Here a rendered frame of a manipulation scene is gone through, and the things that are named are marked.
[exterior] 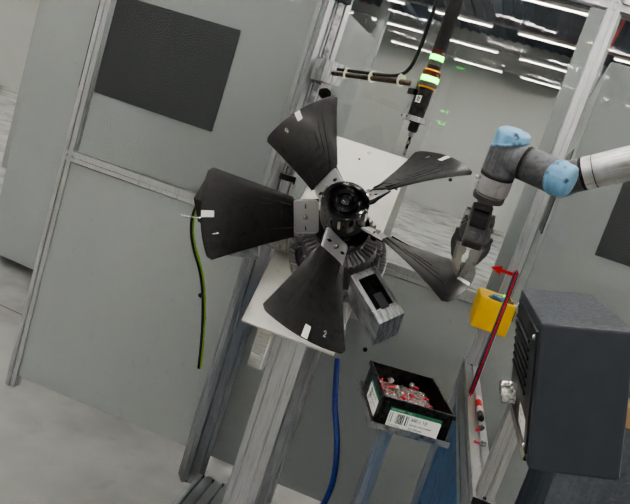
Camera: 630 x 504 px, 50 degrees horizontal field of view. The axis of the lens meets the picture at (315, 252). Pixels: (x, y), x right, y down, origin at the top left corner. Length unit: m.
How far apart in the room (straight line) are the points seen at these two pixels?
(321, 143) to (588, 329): 1.08
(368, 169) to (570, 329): 1.29
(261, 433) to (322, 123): 0.87
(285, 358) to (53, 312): 1.27
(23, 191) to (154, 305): 1.91
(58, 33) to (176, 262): 2.07
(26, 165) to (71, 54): 0.71
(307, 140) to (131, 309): 1.19
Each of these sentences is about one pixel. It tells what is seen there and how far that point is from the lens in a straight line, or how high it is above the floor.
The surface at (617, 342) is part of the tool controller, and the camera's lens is 0.89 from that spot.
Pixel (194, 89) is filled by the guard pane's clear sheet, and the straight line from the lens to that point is 2.59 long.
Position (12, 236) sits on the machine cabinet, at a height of 0.20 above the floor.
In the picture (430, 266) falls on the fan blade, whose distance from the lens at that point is 1.62.
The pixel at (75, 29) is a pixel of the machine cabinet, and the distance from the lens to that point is 4.27.
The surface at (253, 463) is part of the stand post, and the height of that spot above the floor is 0.42.
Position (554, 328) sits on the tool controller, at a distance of 0.88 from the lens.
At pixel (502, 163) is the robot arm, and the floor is 1.42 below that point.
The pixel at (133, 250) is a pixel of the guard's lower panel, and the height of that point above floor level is 0.71.
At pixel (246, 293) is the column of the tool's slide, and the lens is 2.38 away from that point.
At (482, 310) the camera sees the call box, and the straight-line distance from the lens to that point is 1.93.
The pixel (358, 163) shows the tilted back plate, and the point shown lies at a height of 1.30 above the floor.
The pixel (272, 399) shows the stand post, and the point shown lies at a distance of 1.93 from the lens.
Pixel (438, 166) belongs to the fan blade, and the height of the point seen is 1.37.
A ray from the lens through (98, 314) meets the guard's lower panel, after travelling 2.79.
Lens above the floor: 1.37
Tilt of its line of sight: 10 degrees down
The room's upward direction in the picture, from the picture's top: 18 degrees clockwise
